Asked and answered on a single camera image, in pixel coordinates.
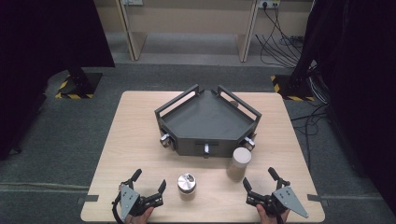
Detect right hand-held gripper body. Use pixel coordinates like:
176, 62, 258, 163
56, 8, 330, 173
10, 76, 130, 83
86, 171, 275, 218
245, 178, 310, 219

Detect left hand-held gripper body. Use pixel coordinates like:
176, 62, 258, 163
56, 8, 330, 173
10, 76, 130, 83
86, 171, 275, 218
111, 180, 164, 222

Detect tall jar with beige lid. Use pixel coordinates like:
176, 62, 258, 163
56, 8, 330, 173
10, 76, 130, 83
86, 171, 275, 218
226, 147, 252, 182

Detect dark grey corner spice rack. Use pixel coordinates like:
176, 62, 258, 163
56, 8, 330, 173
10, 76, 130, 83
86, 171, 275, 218
154, 83, 262, 158

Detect person's left hand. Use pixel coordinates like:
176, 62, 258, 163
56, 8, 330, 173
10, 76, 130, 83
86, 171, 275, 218
124, 206, 155, 224

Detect person's right hand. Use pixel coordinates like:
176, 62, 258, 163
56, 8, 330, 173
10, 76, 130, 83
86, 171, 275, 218
255, 203, 290, 224

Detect black tape strip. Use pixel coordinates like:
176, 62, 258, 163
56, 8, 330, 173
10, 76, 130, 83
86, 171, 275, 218
306, 193, 330, 208
76, 194, 100, 205

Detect left black dispenser spout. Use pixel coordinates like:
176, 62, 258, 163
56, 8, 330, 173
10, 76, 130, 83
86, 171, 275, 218
159, 133, 176, 151

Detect black dispenser spout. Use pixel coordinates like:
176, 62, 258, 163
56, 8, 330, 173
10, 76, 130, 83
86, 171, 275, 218
194, 141, 219, 160
159, 133, 176, 151

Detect right black dispenser spout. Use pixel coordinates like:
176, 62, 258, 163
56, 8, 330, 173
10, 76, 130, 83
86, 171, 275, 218
194, 141, 219, 160

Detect stand base with striped tape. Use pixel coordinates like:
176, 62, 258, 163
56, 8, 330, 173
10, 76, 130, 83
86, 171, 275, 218
270, 74, 316, 103
55, 66, 104, 100

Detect black curtain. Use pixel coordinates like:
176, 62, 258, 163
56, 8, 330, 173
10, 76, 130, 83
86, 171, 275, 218
290, 0, 396, 217
0, 0, 116, 161

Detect black cables on floor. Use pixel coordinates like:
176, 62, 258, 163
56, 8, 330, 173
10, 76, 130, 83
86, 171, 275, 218
290, 62, 332, 171

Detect bundle of black cables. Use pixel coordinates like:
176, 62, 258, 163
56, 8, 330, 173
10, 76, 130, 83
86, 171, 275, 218
255, 2, 305, 69

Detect light wooden desk frame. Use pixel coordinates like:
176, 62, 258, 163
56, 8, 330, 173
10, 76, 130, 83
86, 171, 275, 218
92, 0, 316, 63

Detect white wall socket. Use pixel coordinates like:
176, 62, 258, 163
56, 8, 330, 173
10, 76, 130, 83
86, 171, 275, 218
258, 0, 281, 9

